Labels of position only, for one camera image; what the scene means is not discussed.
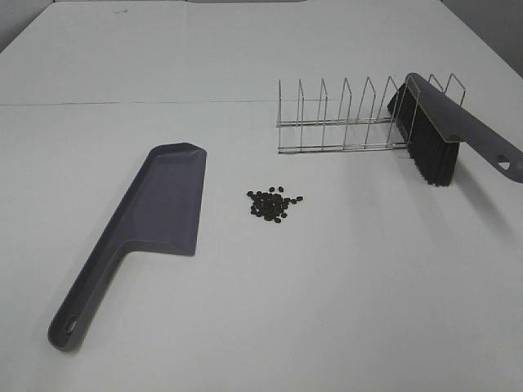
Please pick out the pile of coffee beans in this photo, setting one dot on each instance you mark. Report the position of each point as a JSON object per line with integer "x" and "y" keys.
{"x": 271, "y": 205}

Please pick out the grey plastic dustpan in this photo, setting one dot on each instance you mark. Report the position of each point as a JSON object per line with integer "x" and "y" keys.
{"x": 158, "y": 213}

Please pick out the grey hand brush black bristles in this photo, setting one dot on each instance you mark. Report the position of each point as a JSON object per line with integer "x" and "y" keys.
{"x": 434, "y": 126}

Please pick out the chrome wire dish rack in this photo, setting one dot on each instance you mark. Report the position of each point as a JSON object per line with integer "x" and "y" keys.
{"x": 356, "y": 118}

